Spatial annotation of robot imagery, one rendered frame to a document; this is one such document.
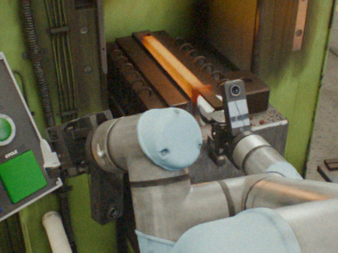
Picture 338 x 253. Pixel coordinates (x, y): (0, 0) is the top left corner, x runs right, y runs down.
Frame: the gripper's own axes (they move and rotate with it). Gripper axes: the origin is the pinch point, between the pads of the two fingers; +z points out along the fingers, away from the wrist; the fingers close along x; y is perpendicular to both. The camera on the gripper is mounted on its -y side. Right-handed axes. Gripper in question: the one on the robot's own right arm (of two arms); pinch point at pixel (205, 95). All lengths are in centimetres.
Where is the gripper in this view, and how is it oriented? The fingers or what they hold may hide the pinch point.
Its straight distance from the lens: 122.5
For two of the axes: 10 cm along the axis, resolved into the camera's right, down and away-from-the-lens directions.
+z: -3.8, -5.0, 7.8
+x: 9.3, -2.1, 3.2
